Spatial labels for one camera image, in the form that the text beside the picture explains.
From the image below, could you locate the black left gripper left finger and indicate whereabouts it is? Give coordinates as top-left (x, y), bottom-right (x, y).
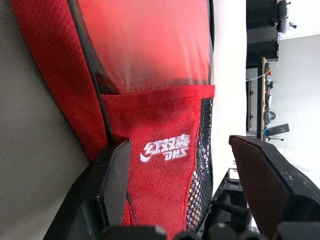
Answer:
top-left (43, 138), bottom-right (132, 240)

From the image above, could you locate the wooden desk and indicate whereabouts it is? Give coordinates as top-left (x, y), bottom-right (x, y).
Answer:
top-left (259, 56), bottom-right (268, 141)

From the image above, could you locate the black box with blue light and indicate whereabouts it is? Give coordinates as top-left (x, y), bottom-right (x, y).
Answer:
top-left (266, 123), bottom-right (291, 136)

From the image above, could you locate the red table tennis paddle case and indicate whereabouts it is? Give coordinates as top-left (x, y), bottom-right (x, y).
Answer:
top-left (9, 0), bottom-right (216, 240)

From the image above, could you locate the black office chair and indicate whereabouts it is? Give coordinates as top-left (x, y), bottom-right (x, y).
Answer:
top-left (276, 0), bottom-right (298, 35)

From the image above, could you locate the white cable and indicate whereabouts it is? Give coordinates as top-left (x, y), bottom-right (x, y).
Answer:
top-left (246, 73), bottom-right (266, 82)

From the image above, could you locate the black metal frame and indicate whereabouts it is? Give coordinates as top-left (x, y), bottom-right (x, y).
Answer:
top-left (211, 167), bottom-right (253, 226)

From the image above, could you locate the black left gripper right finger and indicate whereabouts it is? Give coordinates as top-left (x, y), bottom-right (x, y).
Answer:
top-left (228, 134), bottom-right (320, 235)

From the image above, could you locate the black cabinet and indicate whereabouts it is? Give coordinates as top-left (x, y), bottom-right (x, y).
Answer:
top-left (246, 0), bottom-right (280, 69)

